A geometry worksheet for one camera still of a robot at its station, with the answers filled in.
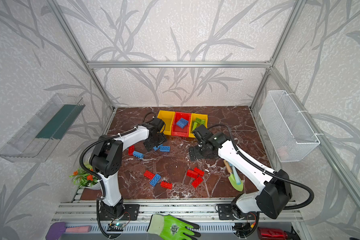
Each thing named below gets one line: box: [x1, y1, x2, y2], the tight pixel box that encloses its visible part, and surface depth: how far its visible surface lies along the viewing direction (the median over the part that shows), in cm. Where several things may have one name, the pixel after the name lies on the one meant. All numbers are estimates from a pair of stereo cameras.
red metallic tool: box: [257, 227, 288, 240], surface depth 68 cm
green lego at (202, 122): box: [195, 117, 206, 125], surface depth 110 cm
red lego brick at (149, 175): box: [143, 170, 156, 180], surface depth 86 cm
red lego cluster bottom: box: [191, 176, 203, 189], surface depth 84 cm
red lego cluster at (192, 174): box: [186, 169, 199, 179], surface depth 86 cm
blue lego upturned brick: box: [160, 146, 171, 152], surface depth 98 cm
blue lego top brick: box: [180, 117, 189, 126], surface depth 111 cm
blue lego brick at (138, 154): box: [133, 150, 144, 159], surface depth 93 cm
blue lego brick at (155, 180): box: [149, 173, 162, 187], surface depth 84 cm
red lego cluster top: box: [194, 167, 205, 177], surface depth 88 cm
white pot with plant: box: [69, 162, 102, 190], surface depth 71 cm
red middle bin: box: [171, 111, 191, 138], surface depth 104 cm
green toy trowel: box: [223, 160, 244, 192], surface depth 85 cm
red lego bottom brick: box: [160, 181, 173, 190], surface depth 82 cm
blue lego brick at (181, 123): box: [176, 118, 187, 129], surface depth 110 cm
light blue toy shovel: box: [231, 164, 241, 185], surface depth 86 cm
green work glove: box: [147, 214, 201, 240], surface depth 70 cm
